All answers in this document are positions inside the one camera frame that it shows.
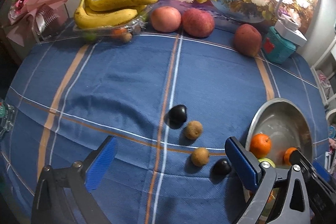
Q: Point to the small orange tangerine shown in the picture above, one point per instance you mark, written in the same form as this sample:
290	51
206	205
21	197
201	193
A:
289	156

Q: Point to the brown kiwi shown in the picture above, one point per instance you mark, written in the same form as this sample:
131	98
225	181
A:
200	157
193	130

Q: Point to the pink cloth bundle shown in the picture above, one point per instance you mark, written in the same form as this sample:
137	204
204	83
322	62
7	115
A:
323	83

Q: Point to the yellow banana bunch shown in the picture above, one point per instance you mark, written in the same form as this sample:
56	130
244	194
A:
105	14

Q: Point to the small blue cup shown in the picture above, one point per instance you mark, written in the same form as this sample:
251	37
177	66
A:
331	131

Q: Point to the clear plastic tray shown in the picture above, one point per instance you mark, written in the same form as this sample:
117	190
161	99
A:
105	32

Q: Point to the clear plastic box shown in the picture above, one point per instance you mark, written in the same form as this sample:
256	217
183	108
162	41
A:
5	119

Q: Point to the dark plum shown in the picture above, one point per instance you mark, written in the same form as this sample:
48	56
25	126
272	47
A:
221	167
178	114

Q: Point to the steel bowl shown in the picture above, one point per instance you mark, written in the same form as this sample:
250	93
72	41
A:
281	121

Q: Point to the dark red apple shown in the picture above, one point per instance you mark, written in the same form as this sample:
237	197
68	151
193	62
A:
247	40

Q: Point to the pale pink apple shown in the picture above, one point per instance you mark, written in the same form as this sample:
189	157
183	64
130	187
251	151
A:
166	19

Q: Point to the white power adapter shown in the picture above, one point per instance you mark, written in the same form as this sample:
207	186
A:
288	21

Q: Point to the green apple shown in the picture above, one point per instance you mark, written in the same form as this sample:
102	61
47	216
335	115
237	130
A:
267	161

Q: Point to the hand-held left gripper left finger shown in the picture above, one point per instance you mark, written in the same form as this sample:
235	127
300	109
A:
101	163

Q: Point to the white shelf rack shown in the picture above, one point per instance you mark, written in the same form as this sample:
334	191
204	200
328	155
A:
324	61

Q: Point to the blue plaid tablecloth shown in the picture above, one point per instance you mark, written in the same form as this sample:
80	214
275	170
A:
118	87

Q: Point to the teal plastic box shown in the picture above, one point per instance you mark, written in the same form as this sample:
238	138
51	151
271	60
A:
277	48

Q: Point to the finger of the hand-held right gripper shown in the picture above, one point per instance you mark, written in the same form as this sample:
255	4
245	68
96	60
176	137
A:
320	167
315	184

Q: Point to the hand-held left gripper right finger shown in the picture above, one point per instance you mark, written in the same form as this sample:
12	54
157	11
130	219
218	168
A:
241	163

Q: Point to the pink flower bouquet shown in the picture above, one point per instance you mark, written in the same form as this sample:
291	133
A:
44	1

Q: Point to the white power strip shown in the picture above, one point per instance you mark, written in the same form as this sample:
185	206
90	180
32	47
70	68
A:
295	36

